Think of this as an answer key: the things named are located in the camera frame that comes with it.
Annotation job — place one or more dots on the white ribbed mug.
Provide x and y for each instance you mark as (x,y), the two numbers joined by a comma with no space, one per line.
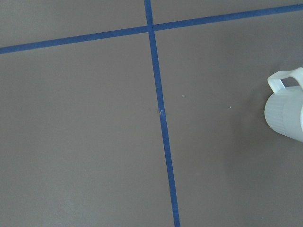
(284,108)

